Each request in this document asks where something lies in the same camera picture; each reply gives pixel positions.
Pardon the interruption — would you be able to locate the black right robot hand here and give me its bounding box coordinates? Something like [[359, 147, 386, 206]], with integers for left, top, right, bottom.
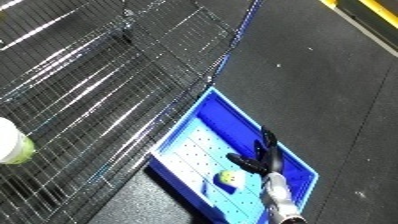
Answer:
[[225, 125, 287, 176]]

